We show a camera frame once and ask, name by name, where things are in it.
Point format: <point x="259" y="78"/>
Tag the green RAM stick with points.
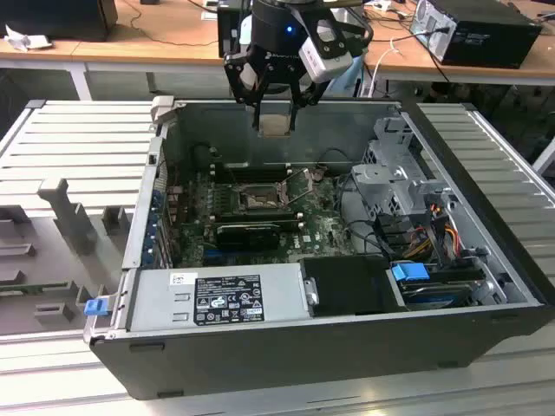
<point x="26" y="287"/>

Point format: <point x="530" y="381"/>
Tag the grey parts rack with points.
<point x="65" y="208"/>

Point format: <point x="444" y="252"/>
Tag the small black upright box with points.
<point x="225" y="30"/>

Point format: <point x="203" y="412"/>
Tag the silver square CPU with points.
<point x="275" y="125"/>

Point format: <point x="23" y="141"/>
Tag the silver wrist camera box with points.
<point x="327" y="56"/>

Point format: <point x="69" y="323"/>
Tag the white power adapter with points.
<point x="381" y="6"/>

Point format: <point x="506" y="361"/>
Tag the white-clipped RAM slot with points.
<point x="260" y="165"/>
<point x="260" y="220"/>
<point x="260" y="174"/>

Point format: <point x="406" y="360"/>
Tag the round coin battery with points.
<point x="317" y="173"/>

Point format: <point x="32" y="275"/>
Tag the large black computer box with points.
<point x="56" y="19"/>

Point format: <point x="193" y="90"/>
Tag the grey plastic case latch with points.
<point x="162" y="108"/>

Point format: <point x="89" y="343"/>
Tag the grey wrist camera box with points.
<point x="245" y="30"/>

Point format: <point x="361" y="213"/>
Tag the black open PC case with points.
<point x="303" y="364"/>

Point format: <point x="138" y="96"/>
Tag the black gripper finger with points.
<point x="257" y="117"/>
<point x="293" y="119"/>

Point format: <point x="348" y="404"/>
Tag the blue disk carrier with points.
<point x="409" y="274"/>

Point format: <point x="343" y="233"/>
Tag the green motherboard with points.
<point x="321" y="234"/>

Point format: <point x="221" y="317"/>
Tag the black desktop computer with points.
<point x="490" y="43"/>

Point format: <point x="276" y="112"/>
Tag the silver metal drive cage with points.
<point x="381" y="182"/>

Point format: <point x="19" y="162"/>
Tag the silver hard disk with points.
<point x="433" y="295"/>

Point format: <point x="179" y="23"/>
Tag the blue plastic release latch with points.
<point x="95" y="307"/>

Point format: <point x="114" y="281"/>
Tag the black graphics card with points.
<point x="247" y="238"/>

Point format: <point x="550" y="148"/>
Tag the grey power supply unit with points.
<point x="152" y="303"/>

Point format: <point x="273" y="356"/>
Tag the CPU socket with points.
<point x="256" y="201"/>

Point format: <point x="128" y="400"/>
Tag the crumpled white paper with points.
<point x="26" y="40"/>

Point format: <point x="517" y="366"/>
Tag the black-clipped RAM slot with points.
<point x="256" y="212"/>
<point x="260" y="169"/>
<point x="260" y="179"/>

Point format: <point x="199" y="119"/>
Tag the wooden desk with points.
<point x="477" y="71"/>
<point x="130" y="52"/>

